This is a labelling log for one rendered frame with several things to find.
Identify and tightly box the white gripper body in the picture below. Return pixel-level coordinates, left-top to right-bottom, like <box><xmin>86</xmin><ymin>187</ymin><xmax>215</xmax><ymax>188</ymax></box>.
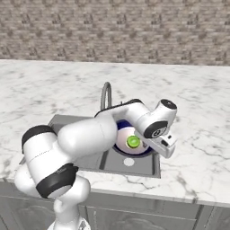
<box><xmin>133</xmin><ymin>129</ymin><xmax>177</xmax><ymax>160</ymax></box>

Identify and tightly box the green kiwi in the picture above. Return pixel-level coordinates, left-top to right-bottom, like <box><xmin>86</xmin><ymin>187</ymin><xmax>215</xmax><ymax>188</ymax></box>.
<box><xmin>126</xmin><ymin>135</ymin><xmax>141</xmax><ymax>149</ymax></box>

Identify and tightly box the grey steel sink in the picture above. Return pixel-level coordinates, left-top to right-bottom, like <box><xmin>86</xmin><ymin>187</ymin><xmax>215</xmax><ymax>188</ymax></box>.
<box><xmin>19</xmin><ymin>114</ymin><xmax>162</xmax><ymax>180</ymax></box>

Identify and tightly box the white bowl with blue rim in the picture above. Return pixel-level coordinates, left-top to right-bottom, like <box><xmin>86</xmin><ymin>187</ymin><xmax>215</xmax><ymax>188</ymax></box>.
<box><xmin>111</xmin><ymin>119</ymin><xmax>155</xmax><ymax>158</ymax></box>

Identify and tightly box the grey curved tap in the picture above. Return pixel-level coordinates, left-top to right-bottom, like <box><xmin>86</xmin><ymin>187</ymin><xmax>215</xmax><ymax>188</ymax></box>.
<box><xmin>100</xmin><ymin>81</ymin><xmax>113</xmax><ymax>111</ymax></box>

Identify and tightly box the grey cupboard door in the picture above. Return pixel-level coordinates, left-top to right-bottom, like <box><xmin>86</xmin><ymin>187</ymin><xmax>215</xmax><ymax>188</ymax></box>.
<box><xmin>0</xmin><ymin>196</ymin><xmax>58</xmax><ymax>230</ymax></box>
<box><xmin>85</xmin><ymin>206</ymin><xmax>198</xmax><ymax>230</ymax></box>

